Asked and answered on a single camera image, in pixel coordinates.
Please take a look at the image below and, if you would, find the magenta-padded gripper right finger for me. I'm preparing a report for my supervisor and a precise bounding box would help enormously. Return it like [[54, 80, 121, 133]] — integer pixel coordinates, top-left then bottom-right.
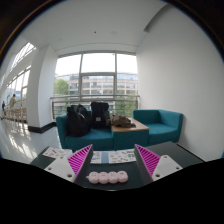
[[133, 143, 184, 186]]

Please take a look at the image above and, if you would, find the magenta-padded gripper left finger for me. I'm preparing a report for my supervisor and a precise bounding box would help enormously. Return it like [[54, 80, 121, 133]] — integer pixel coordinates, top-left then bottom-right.
[[43, 143, 95, 185]]

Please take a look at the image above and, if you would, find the wooden-topped teal side table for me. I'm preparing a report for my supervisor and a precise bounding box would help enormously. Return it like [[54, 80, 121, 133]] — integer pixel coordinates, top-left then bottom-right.
[[111, 117, 151, 151]]

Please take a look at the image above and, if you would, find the teal sofa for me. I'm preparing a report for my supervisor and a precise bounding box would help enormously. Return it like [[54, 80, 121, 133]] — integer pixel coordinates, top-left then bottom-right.
[[55, 111, 115, 152]]

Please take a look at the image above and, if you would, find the pink power strip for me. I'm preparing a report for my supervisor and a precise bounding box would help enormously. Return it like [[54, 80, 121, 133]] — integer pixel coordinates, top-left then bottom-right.
[[86, 169, 130, 185]]

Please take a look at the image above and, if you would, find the bulky black backpack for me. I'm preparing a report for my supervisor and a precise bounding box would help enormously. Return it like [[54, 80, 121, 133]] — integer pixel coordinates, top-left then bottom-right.
[[65, 103, 92, 138]]

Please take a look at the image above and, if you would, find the brown jacket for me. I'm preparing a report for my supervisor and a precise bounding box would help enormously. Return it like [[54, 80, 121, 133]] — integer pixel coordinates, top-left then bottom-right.
[[108, 113, 137, 129]]

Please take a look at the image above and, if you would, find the slim black backpack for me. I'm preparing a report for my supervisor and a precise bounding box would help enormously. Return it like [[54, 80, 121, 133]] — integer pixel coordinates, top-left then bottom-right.
[[90, 101, 111, 130]]

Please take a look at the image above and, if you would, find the metal window railing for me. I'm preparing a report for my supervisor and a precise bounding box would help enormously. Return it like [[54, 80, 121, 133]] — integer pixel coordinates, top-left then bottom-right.
[[49, 93, 141, 110]]

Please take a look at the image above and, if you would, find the person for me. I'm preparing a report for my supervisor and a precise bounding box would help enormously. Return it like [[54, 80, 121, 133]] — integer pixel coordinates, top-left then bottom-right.
[[8, 93, 17, 110]]

